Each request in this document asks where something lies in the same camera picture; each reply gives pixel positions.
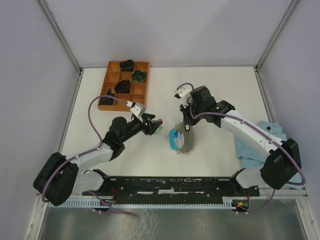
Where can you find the black rolled belt middle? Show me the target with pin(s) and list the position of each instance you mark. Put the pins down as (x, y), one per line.
(123, 87)

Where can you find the light blue cloth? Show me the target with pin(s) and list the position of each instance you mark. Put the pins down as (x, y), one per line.
(247, 155)

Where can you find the wooden compartment tray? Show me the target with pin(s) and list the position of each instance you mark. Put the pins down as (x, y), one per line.
(138, 91)

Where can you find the black green rolled belt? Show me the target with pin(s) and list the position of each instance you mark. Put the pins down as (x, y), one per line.
(108, 101)

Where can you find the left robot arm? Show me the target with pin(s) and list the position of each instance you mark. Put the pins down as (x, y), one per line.
(61, 177)

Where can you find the green blue rolled belt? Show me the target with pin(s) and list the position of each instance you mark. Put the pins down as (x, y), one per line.
(139, 76)

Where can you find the black rolled belt top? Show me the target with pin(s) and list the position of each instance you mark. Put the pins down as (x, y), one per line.
(127, 65)

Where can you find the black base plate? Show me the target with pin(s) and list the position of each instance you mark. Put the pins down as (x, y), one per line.
(163, 190)

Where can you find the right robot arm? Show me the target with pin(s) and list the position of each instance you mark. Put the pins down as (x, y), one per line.
(282, 164)

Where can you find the green tag key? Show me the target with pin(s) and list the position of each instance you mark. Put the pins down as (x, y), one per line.
(158, 130)

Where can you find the aluminium frame post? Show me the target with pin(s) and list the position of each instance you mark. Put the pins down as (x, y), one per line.
(43, 4)
(277, 33)

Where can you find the black tag key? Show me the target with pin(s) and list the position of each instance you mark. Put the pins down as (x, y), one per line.
(187, 127)

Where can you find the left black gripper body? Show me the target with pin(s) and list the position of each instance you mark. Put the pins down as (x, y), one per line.
(147, 129)

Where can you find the right aluminium frame post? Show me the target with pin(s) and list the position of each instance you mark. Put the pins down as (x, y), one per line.
(277, 33)

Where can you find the left aluminium frame post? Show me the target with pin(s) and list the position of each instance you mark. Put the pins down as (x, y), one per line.
(43, 4)

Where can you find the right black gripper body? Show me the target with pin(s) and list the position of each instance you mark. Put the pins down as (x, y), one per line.
(189, 117)

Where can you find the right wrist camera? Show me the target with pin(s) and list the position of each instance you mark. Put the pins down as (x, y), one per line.
(182, 93)

